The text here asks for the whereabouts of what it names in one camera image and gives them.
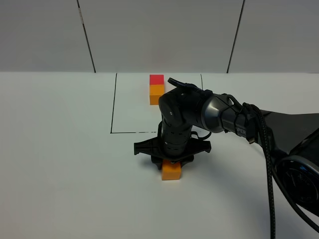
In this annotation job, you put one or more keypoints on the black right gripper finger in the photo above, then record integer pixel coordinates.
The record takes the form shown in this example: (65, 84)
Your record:
(155, 164)
(185, 161)

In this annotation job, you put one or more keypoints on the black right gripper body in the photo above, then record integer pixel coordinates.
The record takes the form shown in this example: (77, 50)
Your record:
(174, 144)

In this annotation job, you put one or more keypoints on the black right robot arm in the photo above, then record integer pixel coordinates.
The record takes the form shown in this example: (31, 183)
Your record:
(294, 139)

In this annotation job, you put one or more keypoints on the orange template block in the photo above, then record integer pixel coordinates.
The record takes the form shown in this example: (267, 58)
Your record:
(155, 92)

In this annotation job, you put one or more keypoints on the red template block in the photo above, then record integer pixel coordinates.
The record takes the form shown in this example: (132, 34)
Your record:
(156, 79)

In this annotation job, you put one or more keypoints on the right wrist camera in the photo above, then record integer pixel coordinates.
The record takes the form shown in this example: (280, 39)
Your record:
(186, 86)

